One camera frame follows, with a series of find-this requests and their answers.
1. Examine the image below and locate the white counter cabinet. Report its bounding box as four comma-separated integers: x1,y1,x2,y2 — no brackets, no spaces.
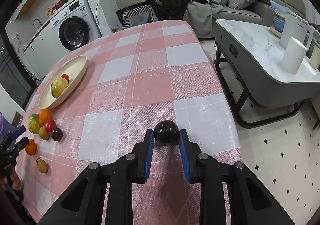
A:
21,17,62,53

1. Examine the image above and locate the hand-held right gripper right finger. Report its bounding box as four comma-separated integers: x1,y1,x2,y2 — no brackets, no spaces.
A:
179,129,296,225

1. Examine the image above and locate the grey blanket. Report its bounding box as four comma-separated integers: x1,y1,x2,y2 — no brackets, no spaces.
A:
187,0,225,37

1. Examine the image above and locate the grey marble coffee table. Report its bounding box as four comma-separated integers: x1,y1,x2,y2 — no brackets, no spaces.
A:
214,19,320,129

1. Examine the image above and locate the cream oval plate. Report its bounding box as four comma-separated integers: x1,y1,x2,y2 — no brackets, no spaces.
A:
38,55,88,110

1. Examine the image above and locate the white electric kettle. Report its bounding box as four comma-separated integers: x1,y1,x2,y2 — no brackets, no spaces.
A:
279,11,314,50

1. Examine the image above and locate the kitchen faucet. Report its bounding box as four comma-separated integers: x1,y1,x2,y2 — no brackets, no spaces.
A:
33,19,43,40

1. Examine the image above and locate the white cylindrical cup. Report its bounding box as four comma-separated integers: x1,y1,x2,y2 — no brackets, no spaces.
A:
282,37,308,75

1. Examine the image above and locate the orange tangerine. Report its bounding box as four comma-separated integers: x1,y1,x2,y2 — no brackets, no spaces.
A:
38,108,52,126
25,138,37,156

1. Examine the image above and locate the small beige tray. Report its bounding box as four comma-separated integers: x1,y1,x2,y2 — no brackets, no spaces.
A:
269,25,283,39

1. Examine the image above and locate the grey sofa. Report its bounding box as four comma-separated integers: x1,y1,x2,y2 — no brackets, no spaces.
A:
182,0,308,39

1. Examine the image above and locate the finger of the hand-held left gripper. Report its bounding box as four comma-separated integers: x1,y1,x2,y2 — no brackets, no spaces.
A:
9,125,26,139
14,136,30,152

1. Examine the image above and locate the dark glass door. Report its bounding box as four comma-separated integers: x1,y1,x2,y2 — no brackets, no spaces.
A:
0,32,38,109

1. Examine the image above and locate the green guava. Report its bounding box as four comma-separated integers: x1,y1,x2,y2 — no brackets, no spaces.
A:
50,78,69,99

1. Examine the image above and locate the dark purple plum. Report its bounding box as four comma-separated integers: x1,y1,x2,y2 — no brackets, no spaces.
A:
51,127,63,142
153,120,180,145

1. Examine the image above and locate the cream container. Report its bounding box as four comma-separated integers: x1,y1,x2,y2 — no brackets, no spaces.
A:
309,45,320,70

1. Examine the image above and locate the chair with patterned back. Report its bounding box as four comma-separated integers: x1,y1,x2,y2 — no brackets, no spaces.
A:
116,2,156,29

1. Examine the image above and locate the purple plastic bag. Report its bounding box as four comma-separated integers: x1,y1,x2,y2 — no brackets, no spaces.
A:
0,112,18,137

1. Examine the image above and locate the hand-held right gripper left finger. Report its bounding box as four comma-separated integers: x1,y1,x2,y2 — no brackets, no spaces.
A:
37,129,155,225

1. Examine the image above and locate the yellow-green guava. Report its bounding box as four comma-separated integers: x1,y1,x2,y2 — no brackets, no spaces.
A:
27,113,42,134

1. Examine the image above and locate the person's left hand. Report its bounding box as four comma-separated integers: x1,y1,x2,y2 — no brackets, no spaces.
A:
10,171,24,192

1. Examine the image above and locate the small brown loquat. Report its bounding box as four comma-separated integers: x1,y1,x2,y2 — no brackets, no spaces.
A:
36,157,49,173
39,126,50,141

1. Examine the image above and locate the white washing machine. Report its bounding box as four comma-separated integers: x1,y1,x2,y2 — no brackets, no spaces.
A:
49,0,101,52

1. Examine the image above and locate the small brown box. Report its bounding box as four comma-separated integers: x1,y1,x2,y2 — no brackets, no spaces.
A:
12,111,24,127

